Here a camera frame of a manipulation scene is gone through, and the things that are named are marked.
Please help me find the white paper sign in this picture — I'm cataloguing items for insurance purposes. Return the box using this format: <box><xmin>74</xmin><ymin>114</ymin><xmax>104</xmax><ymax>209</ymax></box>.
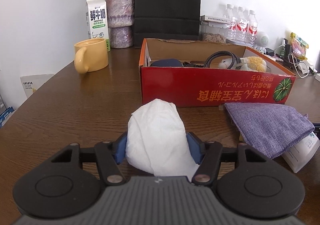
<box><xmin>20</xmin><ymin>74</ymin><xmax>54</xmax><ymax>98</ymax></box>

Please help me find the milk carton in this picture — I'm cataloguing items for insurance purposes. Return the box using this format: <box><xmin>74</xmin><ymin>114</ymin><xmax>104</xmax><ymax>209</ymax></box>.
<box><xmin>86</xmin><ymin>0</ymin><xmax>111</xmax><ymax>51</ymax></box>

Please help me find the purple cloth pouch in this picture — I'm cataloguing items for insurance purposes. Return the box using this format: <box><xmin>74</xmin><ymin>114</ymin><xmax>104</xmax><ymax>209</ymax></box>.
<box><xmin>225</xmin><ymin>102</ymin><xmax>315</xmax><ymax>159</ymax></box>

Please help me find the navy zip pouch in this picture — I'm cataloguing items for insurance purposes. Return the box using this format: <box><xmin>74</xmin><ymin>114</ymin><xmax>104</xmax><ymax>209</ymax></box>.
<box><xmin>150</xmin><ymin>59</ymin><xmax>183</xmax><ymax>67</ymax></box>

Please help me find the black paper bag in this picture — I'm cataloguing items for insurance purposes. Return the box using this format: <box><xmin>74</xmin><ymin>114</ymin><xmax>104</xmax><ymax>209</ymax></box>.
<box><xmin>133</xmin><ymin>0</ymin><xmax>201</xmax><ymax>47</ymax></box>

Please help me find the white diaper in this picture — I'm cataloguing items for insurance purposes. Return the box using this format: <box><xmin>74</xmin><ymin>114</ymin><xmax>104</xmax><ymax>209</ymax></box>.
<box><xmin>125</xmin><ymin>99</ymin><xmax>199</xmax><ymax>180</ymax></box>

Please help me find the clear jar of seeds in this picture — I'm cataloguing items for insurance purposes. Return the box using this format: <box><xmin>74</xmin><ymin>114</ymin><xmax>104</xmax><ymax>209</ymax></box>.
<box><xmin>200</xmin><ymin>21</ymin><xmax>228</xmax><ymax>43</ymax></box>

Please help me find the snack bag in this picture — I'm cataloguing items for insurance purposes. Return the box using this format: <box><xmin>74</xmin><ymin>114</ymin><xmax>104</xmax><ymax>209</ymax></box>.
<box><xmin>290</xmin><ymin>32</ymin><xmax>309</xmax><ymax>60</ymax></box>

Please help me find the water bottle middle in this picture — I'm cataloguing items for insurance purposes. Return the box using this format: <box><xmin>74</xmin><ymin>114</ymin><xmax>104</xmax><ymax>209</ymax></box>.
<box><xmin>235</xmin><ymin>7</ymin><xmax>248</xmax><ymax>42</ymax></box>

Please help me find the white charger with cable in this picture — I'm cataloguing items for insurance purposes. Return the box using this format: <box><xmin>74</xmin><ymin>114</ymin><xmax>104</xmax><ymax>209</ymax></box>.
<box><xmin>287</xmin><ymin>53</ymin><xmax>318</xmax><ymax>79</ymax></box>

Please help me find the white flat box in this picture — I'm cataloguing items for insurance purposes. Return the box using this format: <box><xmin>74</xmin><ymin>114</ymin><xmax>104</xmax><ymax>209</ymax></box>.
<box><xmin>200</xmin><ymin>15</ymin><xmax>231</xmax><ymax>24</ymax></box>

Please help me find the purple ceramic vase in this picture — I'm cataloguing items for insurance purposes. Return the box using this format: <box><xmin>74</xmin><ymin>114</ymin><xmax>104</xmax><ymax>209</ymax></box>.
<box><xmin>105</xmin><ymin>0</ymin><xmax>135</xmax><ymax>49</ymax></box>

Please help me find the water bottle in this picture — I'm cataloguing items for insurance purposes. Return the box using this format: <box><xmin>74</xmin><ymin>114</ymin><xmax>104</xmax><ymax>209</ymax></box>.
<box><xmin>235</xmin><ymin>7</ymin><xmax>248</xmax><ymax>42</ymax></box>
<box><xmin>245</xmin><ymin>10</ymin><xmax>258</xmax><ymax>47</ymax></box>
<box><xmin>224</xmin><ymin>4</ymin><xmax>237</xmax><ymax>40</ymax></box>

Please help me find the clear cotton swab box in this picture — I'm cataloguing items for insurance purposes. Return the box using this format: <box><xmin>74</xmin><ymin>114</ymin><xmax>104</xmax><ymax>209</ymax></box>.
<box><xmin>282</xmin><ymin>132</ymin><xmax>319</xmax><ymax>173</ymax></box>

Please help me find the water bottle right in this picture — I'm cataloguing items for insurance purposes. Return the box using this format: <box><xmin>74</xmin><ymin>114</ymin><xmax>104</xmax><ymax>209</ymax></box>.
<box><xmin>245</xmin><ymin>10</ymin><xmax>258</xmax><ymax>47</ymax></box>

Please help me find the yellow white plush toy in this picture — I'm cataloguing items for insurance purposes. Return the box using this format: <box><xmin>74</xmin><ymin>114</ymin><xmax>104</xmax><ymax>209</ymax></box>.
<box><xmin>218</xmin><ymin>56</ymin><xmax>267</xmax><ymax>73</ymax></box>

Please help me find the yellow ceramic mug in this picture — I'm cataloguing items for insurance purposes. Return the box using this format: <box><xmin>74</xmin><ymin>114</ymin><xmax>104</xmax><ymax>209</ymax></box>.
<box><xmin>74</xmin><ymin>38</ymin><xmax>108</xmax><ymax>74</ymax></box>

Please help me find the red cardboard box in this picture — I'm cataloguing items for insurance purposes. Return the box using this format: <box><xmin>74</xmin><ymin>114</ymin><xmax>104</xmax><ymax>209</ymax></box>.
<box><xmin>139</xmin><ymin>38</ymin><xmax>296</xmax><ymax>107</ymax></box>

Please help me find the water bottle left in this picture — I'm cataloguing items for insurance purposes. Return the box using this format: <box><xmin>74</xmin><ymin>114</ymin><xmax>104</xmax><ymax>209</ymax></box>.
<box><xmin>224</xmin><ymin>4</ymin><xmax>237</xmax><ymax>40</ymax></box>

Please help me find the black usb cable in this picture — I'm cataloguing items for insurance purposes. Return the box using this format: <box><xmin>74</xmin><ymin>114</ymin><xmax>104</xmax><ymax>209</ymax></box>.
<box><xmin>182</xmin><ymin>61</ymin><xmax>206</xmax><ymax>68</ymax></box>

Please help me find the white robot speaker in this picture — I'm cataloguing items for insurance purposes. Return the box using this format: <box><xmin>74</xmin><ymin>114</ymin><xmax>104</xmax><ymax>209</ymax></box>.
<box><xmin>253</xmin><ymin>31</ymin><xmax>269</xmax><ymax>54</ymax></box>

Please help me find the braided black cable coil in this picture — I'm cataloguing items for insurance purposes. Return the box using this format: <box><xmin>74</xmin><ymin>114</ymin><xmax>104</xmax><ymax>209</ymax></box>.
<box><xmin>203</xmin><ymin>50</ymin><xmax>242</xmax><ymax>69</ymax></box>

